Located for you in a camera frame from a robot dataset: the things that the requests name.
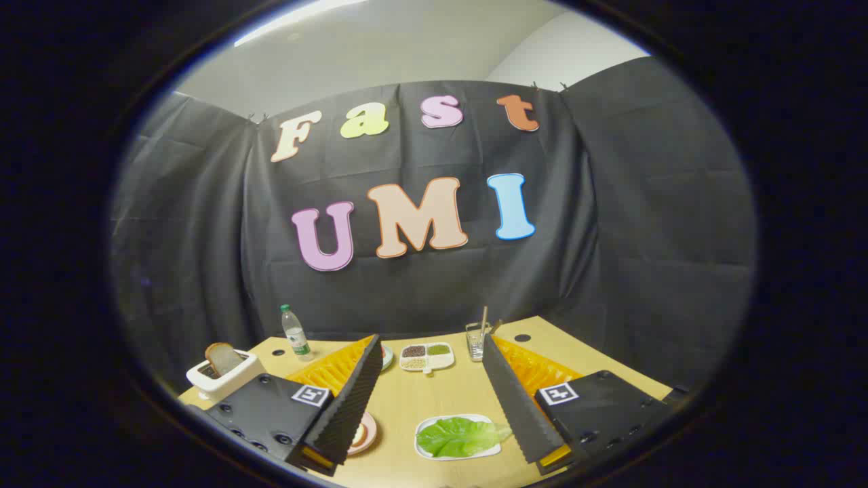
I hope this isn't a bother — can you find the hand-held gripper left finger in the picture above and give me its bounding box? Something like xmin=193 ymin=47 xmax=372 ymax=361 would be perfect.
xmin=193 ymin=334 xmax=384 ymax=477

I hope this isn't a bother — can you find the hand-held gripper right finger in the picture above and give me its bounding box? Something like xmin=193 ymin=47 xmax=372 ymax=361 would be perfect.
xmin=481 ymin=335 xmax=691 ymax=475

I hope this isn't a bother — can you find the green lettuce leaf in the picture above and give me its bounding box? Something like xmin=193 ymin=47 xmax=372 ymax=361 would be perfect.
xmin=416 ymin=418 xmax=513 ymax=458

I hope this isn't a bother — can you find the round pink plate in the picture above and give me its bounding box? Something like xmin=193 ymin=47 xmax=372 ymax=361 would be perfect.
xmin=347 ymin=411 xmax=378 ymax=455

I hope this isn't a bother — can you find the clear glass cup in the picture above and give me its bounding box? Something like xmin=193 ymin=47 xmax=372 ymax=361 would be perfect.
xmin=465 ymin=323 xmax=492 ymax=362

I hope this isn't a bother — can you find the white rectangular plate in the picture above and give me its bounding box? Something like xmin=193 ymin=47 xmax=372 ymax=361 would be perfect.
xmin=414 ymin=414 xmax=502 ymax=462

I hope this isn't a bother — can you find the clear plastic water bottle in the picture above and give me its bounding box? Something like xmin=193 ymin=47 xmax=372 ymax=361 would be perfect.
xmin=281 ymin=304 xmax=314 ymax=361

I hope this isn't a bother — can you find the white divided dish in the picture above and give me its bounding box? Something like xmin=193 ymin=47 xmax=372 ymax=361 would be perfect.
xmin=399 ymin=342 xmax=456 ymax=375

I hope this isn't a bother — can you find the white toaster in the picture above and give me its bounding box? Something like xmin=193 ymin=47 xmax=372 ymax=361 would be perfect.
xmin=186 ymin=349 xmax=267 ymax=402

